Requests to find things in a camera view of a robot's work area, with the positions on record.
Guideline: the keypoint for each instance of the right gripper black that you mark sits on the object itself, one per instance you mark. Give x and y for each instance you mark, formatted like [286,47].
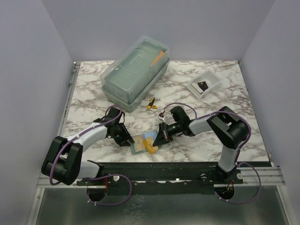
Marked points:
[163,136]

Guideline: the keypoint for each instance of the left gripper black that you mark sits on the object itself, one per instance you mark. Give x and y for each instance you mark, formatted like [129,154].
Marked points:
[126,143]

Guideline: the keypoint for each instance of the green leather card holder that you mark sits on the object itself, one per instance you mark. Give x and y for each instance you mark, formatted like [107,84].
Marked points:
[153,134]

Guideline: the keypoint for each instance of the gold credit card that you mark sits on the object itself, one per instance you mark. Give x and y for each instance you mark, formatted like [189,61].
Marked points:
[148,143]

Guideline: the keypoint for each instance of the white card tray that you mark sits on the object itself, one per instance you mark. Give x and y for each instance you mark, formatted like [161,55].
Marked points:
[212,80]

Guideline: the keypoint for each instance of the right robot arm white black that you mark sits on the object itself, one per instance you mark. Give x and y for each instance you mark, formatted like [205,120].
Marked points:
[232,130]

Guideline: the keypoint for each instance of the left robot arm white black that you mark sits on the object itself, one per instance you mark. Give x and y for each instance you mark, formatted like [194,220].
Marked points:
[63,162]

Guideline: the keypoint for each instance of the gold card in holder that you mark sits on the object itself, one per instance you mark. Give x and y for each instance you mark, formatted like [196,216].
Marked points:
[138,145]

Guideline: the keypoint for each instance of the stack of cards in tray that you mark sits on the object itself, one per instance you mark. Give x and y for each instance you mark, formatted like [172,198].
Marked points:
[197,88]

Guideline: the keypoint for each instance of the black VIP card in tray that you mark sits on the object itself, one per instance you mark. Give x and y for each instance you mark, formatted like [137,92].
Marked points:
[203,85]

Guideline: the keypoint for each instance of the yellow black small screwdriver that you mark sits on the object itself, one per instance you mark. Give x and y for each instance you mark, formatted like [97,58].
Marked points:
[151,104]

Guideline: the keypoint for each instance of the clear plastic storage box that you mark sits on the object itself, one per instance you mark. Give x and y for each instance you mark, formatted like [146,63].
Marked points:
[130,78]

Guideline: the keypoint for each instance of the orange tool inside box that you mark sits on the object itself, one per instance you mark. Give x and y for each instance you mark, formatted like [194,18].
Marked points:
[157,58]

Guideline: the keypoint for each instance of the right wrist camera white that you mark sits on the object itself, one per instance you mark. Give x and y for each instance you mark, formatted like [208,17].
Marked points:
[162,117]

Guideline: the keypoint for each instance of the black front mounting rail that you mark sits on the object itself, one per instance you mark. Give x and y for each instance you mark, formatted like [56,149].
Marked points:
[167,178]

